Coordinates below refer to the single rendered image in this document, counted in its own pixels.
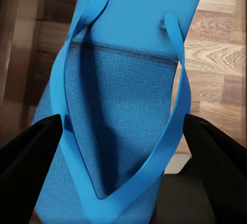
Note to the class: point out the sandal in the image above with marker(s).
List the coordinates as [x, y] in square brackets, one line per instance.
[112, 84]

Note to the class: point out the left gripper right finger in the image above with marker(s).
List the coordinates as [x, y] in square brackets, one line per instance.
[222, 166]

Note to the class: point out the bed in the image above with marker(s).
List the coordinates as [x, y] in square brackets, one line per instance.
[20, 31]

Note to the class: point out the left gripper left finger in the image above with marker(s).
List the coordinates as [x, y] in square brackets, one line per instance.
[24, 165]

